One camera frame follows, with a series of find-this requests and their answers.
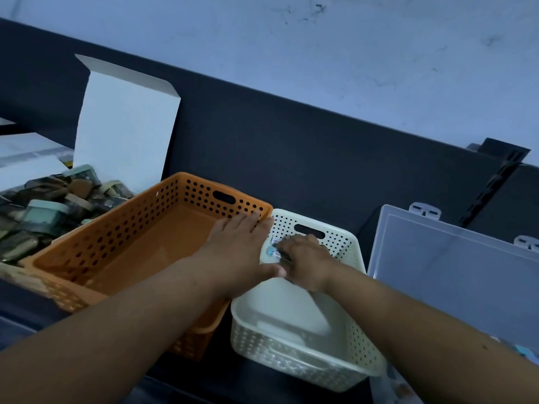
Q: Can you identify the wide black shelf back panel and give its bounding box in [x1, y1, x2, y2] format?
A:
[0, 17, 506, 245]

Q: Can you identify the person's left hand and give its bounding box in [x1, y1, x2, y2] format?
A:
[198, 211, 287, 299]

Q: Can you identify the person's left forearm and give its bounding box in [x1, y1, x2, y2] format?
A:
[0, 256, 228, 404]

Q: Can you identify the clear plastic organizer case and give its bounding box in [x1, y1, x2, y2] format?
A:
[367, 201, 539, 404]

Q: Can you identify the narrow black shelf back panel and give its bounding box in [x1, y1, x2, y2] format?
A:
[467, 164, 539, 242]

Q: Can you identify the person's right forearm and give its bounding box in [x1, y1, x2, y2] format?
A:
[324, 264, 539, 404]

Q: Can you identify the person's right hand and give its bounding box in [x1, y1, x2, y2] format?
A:
[276, 234, 337, 293]

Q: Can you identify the white cardboard box open lid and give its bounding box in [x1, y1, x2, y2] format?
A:
[0, 54, 182, 299]

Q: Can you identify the row of small tubes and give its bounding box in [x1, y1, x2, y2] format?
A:
[492, 336, 539, 366]

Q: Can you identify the white perforated plastic basket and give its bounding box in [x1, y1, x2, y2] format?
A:
[230, 208, 387, 393]

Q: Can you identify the white grey-banded notebook package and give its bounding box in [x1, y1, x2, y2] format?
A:
[0, 133, 75, 169]

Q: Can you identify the orange plastic basket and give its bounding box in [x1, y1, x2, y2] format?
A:
[19, 172, 273, 361]

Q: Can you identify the black slotted shelf upright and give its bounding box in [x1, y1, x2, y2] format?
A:
[459, 137, 531, 228]

